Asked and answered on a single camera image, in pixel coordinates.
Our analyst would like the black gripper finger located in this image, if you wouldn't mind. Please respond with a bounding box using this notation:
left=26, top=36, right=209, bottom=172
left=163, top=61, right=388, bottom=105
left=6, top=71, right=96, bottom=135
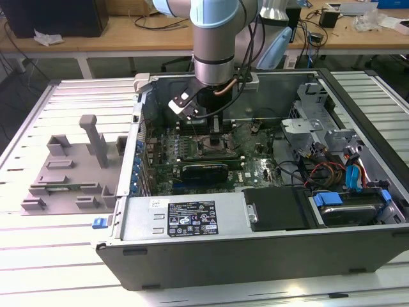
left=207, top=116, right=224, bottom=145

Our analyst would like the metal socket cover frame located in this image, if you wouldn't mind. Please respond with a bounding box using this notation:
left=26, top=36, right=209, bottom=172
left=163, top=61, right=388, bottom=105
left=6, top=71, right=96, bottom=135
left=224, top=123, right=256, bottom=151

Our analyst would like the CPU socket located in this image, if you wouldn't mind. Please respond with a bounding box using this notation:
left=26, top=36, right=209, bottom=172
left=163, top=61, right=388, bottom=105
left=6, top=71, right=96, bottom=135
left=196, top=134, right=231, bottom=157

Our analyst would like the black graphics card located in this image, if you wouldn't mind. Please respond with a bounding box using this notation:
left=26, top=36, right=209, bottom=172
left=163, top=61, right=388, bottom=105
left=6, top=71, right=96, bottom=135
left=180, top=162, right=229, bottom=184

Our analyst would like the green motherboard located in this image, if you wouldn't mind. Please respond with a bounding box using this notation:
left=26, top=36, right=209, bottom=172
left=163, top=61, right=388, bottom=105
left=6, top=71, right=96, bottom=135
left=140, top=118, right=290, bottom=196

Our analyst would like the pale grey case latch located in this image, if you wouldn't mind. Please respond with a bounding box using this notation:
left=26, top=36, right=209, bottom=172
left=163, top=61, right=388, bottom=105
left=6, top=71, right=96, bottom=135
left=132, top=72, right=151, bottom=94

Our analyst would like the black power supply label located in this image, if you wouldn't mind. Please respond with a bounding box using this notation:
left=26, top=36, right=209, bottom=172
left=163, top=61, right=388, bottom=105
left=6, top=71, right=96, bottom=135
left=167, top=199, right=219, bottom=238

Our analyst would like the grey metal drive cage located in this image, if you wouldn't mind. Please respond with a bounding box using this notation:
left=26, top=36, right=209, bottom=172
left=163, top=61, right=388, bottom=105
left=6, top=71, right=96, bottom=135
left=280, top=81, right=367, bottom=162

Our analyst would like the silver power supply unit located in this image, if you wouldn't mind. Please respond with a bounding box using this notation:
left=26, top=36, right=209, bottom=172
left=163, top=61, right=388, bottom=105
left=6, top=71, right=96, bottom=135
left=120, top=191, right=249, bottom=241

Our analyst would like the black upright box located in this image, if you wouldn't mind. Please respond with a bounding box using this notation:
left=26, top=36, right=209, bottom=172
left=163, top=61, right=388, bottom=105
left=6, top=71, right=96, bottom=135
left=285, top=6, right=303, bottom=45

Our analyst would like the wooden desk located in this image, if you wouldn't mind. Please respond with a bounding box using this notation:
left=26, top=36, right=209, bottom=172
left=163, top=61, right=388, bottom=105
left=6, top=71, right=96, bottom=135
left=0, top=0, right=409, bottom=61

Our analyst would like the open dark grey PC case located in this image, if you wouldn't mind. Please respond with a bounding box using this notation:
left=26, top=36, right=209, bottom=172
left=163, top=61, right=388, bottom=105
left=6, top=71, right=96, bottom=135
left=95, top=66, right=409, bottom=292

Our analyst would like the grey plastic parts rack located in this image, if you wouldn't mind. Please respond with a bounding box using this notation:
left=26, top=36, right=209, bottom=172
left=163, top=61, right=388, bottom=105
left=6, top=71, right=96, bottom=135
left=20, top=114, right=129, bottom=219

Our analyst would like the green RAM stick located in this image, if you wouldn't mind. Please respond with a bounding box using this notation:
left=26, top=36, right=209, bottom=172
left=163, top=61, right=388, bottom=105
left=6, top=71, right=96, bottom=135
left=46, top=181, right=96, bottom=194

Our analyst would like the small black box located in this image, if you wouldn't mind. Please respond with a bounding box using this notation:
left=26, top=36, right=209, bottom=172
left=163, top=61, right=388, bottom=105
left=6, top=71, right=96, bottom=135
left=318, top=8, right=339, bottom=29

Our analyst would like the blue case latch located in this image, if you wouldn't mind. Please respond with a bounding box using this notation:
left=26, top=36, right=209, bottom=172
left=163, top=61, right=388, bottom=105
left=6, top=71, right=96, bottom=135
left=91, top=216, right=109, bottom=230

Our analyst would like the hard disk in blue carrier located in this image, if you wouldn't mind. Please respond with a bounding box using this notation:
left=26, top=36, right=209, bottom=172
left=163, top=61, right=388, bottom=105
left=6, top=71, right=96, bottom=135
left=311, top=187, right=394, bottom=227

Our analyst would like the grey flat box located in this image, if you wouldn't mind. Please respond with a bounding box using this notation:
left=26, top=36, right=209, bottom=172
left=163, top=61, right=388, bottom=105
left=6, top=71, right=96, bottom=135
left=325, top=1, right=380, bottom=17

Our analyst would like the crumpled white paper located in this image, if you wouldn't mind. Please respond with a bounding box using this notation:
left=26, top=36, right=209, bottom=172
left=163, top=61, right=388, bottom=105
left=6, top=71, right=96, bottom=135
left=33, top=28, right=64, bottom=47

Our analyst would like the large black box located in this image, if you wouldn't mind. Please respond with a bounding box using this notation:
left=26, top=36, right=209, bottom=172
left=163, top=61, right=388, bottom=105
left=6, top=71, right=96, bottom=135
left=1, top=0, right=109, bottom=39

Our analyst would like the clear plastic bag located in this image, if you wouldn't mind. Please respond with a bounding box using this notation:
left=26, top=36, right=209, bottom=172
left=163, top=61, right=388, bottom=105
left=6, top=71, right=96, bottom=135
left=352, top=8, right=384, bottom=33

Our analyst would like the white flat box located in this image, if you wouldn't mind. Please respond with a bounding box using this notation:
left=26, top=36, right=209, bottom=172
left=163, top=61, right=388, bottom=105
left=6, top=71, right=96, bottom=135
left=395, top=18, right=409, bottom=36

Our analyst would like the black camera cable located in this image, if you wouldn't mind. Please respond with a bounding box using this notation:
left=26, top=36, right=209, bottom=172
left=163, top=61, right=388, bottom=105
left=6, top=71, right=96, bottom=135
left=194, top=98, right=239, bottom=120

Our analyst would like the black cable with copper end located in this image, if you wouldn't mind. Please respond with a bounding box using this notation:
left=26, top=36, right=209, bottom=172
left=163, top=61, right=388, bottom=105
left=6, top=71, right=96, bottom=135
left=213, top=14, right=265, bottom=97

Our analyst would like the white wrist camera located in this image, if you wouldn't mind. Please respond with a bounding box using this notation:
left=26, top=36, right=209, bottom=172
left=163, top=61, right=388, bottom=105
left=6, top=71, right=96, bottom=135
left=167, top=91, right=201, bottom=122

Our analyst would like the red yellow power wire bundle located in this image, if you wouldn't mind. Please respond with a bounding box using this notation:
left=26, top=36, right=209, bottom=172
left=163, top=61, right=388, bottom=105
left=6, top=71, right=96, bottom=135
left=303, top=161, right=348, bottom=189

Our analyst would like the blue flat data wire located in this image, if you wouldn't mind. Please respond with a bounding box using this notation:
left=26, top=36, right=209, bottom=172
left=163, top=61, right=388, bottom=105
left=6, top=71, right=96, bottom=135
left=344, top=161, right=365, bottom=193

